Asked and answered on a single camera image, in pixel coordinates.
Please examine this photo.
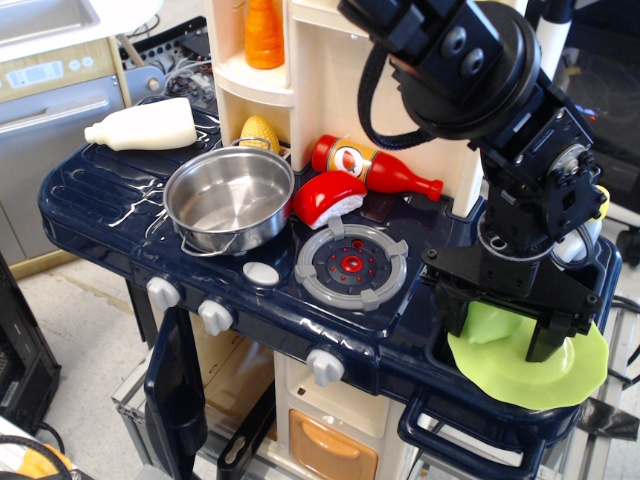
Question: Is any steel cooking pot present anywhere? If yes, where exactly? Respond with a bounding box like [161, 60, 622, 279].
[163, 146, 295, 257]

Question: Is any grey toy stove burner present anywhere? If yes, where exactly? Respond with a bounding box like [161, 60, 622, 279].
[294, 217, 409, 312]

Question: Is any grey toy dishwasher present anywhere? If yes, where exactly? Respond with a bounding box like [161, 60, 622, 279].
[1, 39, 125, 264]

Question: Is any grey stove knob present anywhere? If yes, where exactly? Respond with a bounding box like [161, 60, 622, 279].
[198, 300, 234, 336]
[146, 276, 181, 312]
[306, 349, 345, 387]

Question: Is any navy cream toy kitchen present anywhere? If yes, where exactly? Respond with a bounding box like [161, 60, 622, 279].
[39, 1, 621, 479]

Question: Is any grey middle stove knob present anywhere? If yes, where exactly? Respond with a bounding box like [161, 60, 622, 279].
[198, 300, 234, 336]

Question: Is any navy oven door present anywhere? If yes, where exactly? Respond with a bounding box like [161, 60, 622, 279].
[144, 306, 208, 479]

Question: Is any grey round button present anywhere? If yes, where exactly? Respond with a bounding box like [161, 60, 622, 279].
[242, 261, 280, 286]

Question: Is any white plastic bottle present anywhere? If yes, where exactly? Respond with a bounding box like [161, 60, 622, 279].
[84, 98, 198, 151]

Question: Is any light green plastic plate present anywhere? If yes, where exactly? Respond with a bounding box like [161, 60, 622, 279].
[448, 320, 609, 411]

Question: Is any white pvc pipe frame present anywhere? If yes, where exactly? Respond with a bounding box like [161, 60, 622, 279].
[527, 1, 639, 232]

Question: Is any red ketchup bottle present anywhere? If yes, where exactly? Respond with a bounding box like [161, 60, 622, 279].
[311, 135, 444, 201]

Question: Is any grey left stove knob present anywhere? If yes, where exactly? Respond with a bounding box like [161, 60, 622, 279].
[146, 276, 181, 312]

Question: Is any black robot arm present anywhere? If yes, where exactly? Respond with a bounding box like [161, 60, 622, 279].
[338, 1, 606, 362]

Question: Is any orange toy drawer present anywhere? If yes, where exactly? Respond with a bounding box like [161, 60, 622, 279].
[289, 410, 378, 480]

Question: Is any grey right stove knob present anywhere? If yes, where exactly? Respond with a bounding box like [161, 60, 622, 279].
[306, 349, 345, 387]

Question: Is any green toy pear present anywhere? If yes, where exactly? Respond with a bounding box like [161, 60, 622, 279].
[462, 301, 524, 344]

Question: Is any red white toy sushi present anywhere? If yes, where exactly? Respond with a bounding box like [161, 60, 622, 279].
[293, 171, 368, 230]

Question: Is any yellow toy corn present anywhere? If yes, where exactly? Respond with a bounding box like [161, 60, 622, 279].
[239, 115, 280, 154]

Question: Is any orange toy carrot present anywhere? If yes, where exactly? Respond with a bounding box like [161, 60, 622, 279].
[244, 0, 285, 70]

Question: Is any grey yellow toy faucet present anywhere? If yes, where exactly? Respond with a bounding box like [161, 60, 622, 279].
[551, 185, 610, 270]

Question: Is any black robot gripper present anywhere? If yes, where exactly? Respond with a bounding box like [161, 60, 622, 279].
[422, 243, 603, 363]

